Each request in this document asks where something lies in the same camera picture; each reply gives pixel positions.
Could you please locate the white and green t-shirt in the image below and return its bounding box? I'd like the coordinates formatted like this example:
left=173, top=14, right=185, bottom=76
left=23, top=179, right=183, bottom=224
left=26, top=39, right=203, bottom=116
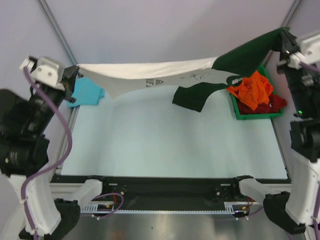
left=78, top=27, right=290, bottom=112

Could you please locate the aluminium side rail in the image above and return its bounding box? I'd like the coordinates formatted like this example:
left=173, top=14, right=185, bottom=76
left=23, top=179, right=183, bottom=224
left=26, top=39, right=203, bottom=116
left=270, top=118, right=292, bottom=183
left=53, top=107, right=79, bottom=175

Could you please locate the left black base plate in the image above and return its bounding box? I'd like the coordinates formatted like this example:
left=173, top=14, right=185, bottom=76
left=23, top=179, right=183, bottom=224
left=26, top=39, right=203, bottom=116
left=101, top=184, right=127, bottom=203

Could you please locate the right aluminium side rail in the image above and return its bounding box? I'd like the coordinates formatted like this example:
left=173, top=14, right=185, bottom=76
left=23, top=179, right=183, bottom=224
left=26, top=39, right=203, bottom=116
left=270, top=118, right=292, bottom=183

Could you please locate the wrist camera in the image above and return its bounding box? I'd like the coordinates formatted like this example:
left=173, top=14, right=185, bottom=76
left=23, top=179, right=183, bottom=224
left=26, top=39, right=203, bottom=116
left=291, top=30, right=320, bottom=73
left=19, top=56, right=65, bottom=91

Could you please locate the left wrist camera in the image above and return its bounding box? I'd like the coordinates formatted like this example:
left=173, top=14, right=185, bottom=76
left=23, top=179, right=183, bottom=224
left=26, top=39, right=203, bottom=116
left=19, top=56, right=65, bottom=91

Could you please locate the left aluminium corner post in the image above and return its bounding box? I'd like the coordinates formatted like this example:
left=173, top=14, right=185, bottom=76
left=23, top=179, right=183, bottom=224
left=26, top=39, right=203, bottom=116
left=36, top=0, right=78, bottom=65

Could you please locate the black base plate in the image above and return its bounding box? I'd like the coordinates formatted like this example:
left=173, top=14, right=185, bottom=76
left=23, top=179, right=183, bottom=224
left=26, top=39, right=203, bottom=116
left=101, top=184, right=127, bottom=203
left=213, top=184, right=240, bottom=202

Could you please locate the right aluminium corner post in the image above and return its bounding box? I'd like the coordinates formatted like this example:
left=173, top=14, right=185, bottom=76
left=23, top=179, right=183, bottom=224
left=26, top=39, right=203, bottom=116
left=262, top=0, right=304, bottom=67

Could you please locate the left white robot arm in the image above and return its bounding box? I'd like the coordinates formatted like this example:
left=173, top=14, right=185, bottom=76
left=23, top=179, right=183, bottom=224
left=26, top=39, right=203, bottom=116
left=0, top=65, right=111, bottom=240

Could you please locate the green plastic bin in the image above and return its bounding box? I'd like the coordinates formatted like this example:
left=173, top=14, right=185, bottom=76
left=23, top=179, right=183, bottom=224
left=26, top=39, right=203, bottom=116
left=230, top=65, right=283, bottom=120

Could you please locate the aluminium front rail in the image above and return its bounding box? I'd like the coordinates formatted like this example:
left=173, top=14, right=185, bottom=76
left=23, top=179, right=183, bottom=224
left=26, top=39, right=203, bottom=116
left=50, top=179, right=292, bottom=201

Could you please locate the red t-shirt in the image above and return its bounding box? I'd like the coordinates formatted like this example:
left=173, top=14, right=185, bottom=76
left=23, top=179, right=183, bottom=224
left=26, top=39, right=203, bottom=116
left=236, top=94, right=288, bottom=115

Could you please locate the aluminium corner post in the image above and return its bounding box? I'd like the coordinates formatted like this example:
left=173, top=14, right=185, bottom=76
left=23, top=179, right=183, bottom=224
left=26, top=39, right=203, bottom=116
left=262, top=0, right=304, bottom=67
left=36, top=0, right=78, bottom=65

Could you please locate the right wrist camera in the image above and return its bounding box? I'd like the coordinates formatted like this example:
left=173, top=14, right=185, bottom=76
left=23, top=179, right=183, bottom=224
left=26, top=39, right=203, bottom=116
left=291, top=30, right=320, bottom=73

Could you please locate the folded teal t-shirt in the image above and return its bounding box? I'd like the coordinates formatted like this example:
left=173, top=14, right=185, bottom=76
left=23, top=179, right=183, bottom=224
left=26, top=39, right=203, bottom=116
left=67, top=77, right=105, bottom=108

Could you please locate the orange t-shirt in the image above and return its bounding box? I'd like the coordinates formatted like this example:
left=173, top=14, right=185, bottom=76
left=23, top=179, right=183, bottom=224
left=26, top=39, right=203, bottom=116
left=227, top=70, right=274, bottom=111

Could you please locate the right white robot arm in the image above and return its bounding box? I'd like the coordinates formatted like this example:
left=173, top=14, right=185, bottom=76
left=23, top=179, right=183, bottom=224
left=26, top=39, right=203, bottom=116
left=230, top=27, right=320, bottom=239

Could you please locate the slotted cable duct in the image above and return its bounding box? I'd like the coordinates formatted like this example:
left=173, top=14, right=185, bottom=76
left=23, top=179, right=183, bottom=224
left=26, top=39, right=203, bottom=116
left=80, top=201, right=249, bottom=216

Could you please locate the left aluminium side rail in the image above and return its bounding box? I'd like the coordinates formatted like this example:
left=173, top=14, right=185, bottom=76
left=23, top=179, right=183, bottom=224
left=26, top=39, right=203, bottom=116
left=53, top=107, right=79, bottom=175

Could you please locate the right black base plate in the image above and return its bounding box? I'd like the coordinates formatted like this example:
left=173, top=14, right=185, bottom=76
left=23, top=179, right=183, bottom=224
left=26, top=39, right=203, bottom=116
left=213, top=184, right=240, bottom=202

